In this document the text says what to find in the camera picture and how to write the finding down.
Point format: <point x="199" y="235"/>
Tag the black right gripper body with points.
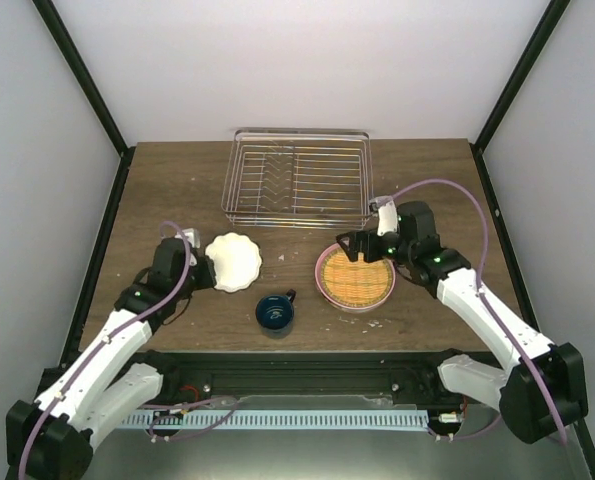
<point x="373" y="254"/>

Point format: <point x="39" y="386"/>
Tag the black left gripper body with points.
<point x="208" y="281"/>

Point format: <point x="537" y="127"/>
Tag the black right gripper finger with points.
<point x="351" y="248"/>
<point x="352" y="237"/>

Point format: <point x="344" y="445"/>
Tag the white scalloped bowl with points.
<point x="236" y="261"/>

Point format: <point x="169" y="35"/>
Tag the dark blue mug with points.
<point x="275" y="314"/>

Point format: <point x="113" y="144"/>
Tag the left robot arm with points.
<point x="56" y="435"/>

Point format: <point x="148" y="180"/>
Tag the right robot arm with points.
<point x="537" y="387"/>

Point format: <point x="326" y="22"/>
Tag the pink plate with woven pattern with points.
<point x="354" y="287"/>

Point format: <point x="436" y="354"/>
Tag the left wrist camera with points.
<point x="193" y="237"/>

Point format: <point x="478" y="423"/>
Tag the metal wire dish rack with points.
<point x="299" y="178"/>

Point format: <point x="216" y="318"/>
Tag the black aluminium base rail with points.
<point x="410" y="376"/>

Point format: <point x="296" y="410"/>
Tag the light blue slotted cable duct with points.
<point x="378" y="420"/>

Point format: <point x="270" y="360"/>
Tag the right black frame post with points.
<point x="538" y="40"/>

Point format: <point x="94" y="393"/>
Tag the black frame post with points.
<point x="538" y="40"/>
<point x="66" y="45"/>

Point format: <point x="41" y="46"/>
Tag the left black frame post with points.
<point x="66" y="45"/>

